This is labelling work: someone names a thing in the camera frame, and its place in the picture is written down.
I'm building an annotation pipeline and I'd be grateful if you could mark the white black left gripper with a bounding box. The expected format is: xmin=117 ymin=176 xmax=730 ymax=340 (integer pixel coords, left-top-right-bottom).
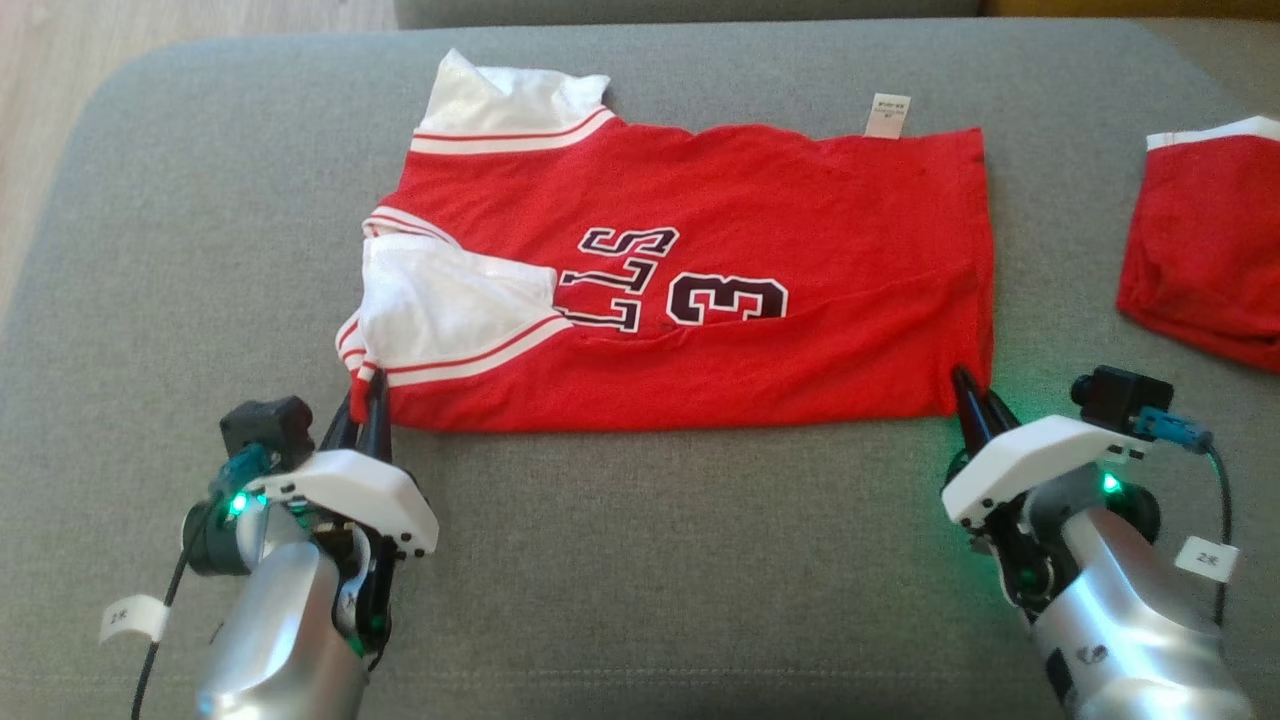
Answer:
xmin=183 ymin=370 xmax=441 ymax=669

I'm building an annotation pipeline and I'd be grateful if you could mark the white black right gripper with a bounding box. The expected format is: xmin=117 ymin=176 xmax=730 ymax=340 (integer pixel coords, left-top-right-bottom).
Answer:
xmin=940 ymin=365 xmax=1163 ymax=613

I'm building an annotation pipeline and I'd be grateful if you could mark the red basketball jersey white trim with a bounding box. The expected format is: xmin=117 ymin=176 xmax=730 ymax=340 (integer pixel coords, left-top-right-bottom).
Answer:
xmin=335 ymin=48 xmax=998 ymax=433

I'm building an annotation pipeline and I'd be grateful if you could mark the red shorts white stripe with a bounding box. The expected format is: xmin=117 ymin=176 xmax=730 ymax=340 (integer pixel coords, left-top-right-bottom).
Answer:
xmin=1115 ymin=115 xmax=1280 ymax=374

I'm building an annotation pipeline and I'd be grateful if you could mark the grey fabric sofa seat cushion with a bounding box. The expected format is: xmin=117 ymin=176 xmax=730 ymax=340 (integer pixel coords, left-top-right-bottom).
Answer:
xmin=0 ymin=15 xmax=1280 ymax=720

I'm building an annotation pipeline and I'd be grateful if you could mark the yellow fabric sofa cushion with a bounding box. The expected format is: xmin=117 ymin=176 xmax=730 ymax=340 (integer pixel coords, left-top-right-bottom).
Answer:
xmin=980 ymin=0 xmax=1280 ymax=21

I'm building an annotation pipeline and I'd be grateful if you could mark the grey fabric sofa back cushion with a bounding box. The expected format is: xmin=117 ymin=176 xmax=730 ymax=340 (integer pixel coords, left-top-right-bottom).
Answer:
xmin=392 ymin=0 xmax=986 ymax=29

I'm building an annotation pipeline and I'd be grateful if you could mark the teal camera cable plug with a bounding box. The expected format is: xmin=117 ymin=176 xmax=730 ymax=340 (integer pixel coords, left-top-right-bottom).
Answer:
xmin=208 ymin=443 xmax=273 ymax=501
xmin=1135 ymin=407 xmax=1214 ymax=456

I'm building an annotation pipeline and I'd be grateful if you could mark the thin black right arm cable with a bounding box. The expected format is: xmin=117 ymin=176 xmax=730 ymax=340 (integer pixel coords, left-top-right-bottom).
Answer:
xmin=1205 ymin=445 xmax=1236 ymax=631

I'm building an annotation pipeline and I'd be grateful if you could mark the white paper cable label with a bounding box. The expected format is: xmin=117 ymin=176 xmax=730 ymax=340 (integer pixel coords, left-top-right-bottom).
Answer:
xmin=98 ymin=595 xmax=169 ymax=644
xmin=1173 ymin=536 xmax=1241 ymax=584

